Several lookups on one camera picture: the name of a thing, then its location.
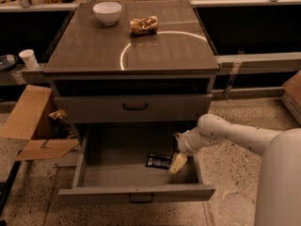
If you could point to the crumpled gold snack bag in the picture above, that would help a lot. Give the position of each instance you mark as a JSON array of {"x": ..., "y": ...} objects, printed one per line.
[{"x": 144, "y": 26}]

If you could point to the dark rxbar blueberry wrapper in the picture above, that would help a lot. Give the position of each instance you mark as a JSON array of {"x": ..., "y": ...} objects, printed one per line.
[{"x": 158, "y": 161}]

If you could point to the white ceramic bowl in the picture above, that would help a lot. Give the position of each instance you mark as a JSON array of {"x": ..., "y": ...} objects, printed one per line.
[{"x": 107, "y": 13}]

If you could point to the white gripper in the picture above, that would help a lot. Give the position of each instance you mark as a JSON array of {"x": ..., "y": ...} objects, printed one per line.
[{"x": 184, "y": 145}]

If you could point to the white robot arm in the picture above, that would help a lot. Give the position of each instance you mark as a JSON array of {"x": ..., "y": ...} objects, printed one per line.
[{"x": 279, "y": 187}]

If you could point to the dark round dish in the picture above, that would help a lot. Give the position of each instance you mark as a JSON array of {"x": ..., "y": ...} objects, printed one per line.
[{"x": 8, "y": 63}]

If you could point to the cardboard box at right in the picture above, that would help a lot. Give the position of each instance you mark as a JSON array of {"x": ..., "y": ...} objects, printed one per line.
[{"x": 292, "y": 96}]

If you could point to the white paper cup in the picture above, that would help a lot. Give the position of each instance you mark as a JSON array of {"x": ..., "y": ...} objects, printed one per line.
[{"x": 29, "y": 59}]

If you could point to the open cardboard box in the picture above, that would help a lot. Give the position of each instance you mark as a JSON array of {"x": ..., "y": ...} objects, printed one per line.
[{"x": 30, "y": 120}]

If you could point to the open grey middle drawer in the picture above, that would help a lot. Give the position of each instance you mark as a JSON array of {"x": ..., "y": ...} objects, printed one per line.
[{"x": 112, "y": 168}]

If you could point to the closed grey top drawer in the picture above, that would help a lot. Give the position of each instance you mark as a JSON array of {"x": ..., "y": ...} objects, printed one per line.
[{"x": 134, "y": 108}]

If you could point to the grey drawer cabinet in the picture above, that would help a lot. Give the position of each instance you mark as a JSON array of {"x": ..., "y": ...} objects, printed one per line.
[{"x": 93, "y": 59}]

